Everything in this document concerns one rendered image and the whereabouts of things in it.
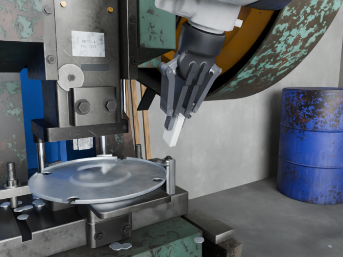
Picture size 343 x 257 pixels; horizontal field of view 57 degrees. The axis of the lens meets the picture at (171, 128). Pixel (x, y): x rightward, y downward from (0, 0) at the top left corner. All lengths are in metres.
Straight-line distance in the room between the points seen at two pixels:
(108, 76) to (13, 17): 0.22
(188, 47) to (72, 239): 0.45
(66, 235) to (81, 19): 0.45
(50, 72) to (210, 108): 2.00
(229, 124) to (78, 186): 2.16
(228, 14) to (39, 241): 0.54
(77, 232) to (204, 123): 1.94
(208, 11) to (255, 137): 2.54
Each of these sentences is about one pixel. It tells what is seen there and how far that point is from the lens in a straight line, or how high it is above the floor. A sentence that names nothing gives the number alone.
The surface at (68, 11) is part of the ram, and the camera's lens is 0.72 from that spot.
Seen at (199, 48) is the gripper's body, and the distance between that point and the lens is 0.52.
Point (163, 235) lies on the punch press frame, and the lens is 0.75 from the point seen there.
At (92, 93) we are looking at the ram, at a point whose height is 0.96.
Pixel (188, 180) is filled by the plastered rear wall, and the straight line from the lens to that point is 2.54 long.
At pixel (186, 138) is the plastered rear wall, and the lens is 2.44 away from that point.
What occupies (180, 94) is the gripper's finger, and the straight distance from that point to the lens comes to 0.56.
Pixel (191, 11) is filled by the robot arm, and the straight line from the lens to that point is 0.51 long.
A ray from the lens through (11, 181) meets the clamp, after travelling 0.79.
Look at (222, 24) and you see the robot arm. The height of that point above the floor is 1.08.
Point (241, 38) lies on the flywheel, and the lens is 0.80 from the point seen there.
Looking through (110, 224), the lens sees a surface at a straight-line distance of 0.70.
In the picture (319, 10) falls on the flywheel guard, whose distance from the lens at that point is 0.77.
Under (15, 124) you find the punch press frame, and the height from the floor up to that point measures 0.87.
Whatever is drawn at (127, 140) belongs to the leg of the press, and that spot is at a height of 0.77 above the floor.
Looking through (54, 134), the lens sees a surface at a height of 0.87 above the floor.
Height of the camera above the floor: 1.01
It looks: 10 degrees down
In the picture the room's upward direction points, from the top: straight up
